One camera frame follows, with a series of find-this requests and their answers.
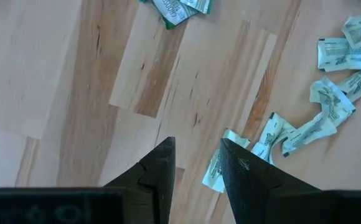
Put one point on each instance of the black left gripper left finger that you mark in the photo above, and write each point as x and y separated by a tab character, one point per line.
155	186

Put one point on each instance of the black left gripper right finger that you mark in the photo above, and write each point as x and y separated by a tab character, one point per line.
249	193

